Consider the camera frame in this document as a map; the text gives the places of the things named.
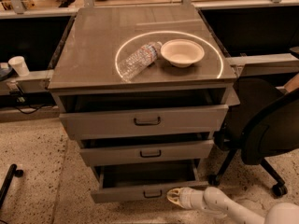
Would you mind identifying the dark round plate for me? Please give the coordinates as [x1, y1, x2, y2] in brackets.
[0, 63, 13, 81]

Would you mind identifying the grey middle drawer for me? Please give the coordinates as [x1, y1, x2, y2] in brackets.
[79, 133, 214, 166]

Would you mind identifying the grey drawer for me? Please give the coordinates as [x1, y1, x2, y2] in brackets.
[60, 90, 228, 140]
[91, 160, 207, 203]
[79, 133, 214, 166]

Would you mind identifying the clear plastic water bottle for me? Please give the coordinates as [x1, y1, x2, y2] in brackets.
[117, 42, 162, 81]

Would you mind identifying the black cable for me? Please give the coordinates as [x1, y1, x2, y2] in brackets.
[12, 91, 48, 116]

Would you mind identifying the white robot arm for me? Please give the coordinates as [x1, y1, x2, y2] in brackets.
[166, 187, 299, 224]

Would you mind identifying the grey drawer cabinet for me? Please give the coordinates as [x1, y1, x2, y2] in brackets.
[47, 5, 241, 170]

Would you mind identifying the grey top drawer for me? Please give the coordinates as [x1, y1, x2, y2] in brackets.
[60, 90, 228, 140]

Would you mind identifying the white paper bowl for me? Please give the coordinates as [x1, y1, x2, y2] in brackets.
[161, 39, 205, 68]

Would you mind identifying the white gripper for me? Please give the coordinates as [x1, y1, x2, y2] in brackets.
[167, 188, 207, 210]

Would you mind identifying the black stand leg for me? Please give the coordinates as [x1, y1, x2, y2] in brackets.
[0, 164, 23, 208]

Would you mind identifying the grey bottom drawer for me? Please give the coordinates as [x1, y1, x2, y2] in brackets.
[91, 160, 207, 203]

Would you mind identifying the black office chair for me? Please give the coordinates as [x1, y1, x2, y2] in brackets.
[208, 77, 299, 197]

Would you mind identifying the white paper cup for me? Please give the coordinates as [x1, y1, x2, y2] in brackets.
[8, 56, 29, 77]

